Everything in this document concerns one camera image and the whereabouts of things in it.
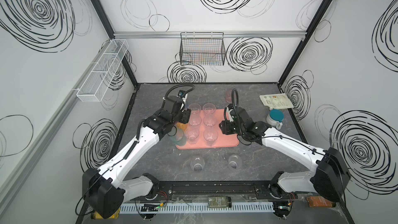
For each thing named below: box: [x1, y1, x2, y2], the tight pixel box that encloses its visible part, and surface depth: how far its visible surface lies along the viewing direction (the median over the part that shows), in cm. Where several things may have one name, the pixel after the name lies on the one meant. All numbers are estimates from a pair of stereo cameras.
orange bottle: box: [306, 196, 337, 208], surface depth 69 cm
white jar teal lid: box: [266, 108, 285, 130], surface depth 95 cm
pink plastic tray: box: [175, 108, 240, 150], surface depth 91 cm
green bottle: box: [207, 196, 232, 208], surface depth 69 cm
